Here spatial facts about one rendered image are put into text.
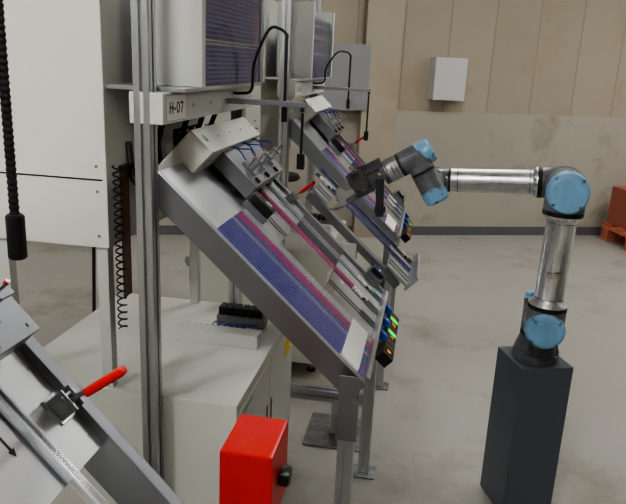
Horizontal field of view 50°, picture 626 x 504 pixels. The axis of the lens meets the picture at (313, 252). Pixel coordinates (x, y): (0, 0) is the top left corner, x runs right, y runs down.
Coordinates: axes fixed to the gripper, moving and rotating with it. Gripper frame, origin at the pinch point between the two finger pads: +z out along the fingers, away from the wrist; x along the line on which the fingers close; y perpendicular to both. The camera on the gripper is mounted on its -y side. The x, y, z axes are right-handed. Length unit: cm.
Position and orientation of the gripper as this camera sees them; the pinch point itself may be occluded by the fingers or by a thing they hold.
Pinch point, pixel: (334, 207)
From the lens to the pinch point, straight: 211.8
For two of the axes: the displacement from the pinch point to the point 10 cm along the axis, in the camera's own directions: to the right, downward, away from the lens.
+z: -8.6, 4.3, 2.8
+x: -1.7, 2.6, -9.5
